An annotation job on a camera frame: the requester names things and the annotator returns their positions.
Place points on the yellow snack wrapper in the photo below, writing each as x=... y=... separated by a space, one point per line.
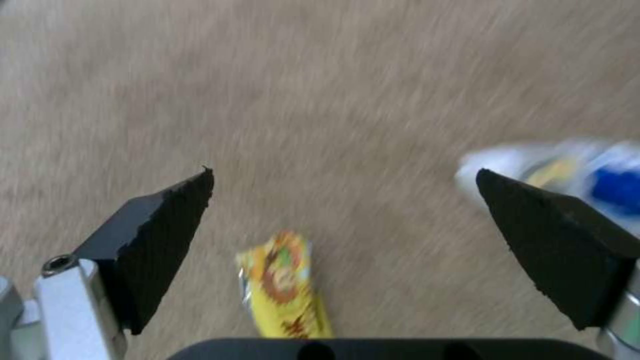
x=282 y=285

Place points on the white and blue crumpled wrapper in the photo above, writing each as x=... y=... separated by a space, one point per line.
x=590 y=172

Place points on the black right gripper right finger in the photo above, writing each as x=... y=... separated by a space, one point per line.
x=555 y=240

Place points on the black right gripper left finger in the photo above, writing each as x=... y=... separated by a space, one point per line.
x=150 y=240

